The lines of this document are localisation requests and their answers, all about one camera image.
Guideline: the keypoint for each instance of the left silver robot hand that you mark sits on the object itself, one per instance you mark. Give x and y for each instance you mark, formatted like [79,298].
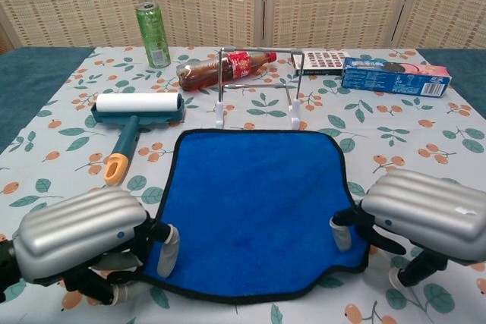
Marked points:
[76,229]

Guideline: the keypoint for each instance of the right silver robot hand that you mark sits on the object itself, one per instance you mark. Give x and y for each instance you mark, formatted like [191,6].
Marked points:
[425,210]

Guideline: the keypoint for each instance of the blue microfiber cloth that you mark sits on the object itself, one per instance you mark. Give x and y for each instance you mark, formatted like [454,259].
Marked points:
[254,195]

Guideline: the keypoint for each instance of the floral leaf print tablecloth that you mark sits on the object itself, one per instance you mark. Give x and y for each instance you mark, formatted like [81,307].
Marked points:
[417,142]

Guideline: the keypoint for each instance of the blue and pink cookie box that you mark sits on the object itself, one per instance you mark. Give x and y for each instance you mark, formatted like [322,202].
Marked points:
[395,81]

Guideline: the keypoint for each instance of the teal lint roller orange tip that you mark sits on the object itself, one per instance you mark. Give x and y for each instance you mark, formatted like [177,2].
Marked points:
[140,106]

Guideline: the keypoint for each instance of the dark box with square grid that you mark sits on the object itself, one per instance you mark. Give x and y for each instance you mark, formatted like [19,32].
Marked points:
[322,60]

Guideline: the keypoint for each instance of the cola bottle with red label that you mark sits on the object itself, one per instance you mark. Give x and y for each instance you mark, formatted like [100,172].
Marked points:
[201,73]

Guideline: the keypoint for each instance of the green drink can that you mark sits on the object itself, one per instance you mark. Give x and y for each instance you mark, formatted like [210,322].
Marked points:
[153,35]

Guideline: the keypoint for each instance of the woven bamboo folding screen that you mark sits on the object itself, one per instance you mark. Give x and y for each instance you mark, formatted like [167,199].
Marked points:
[76,1]

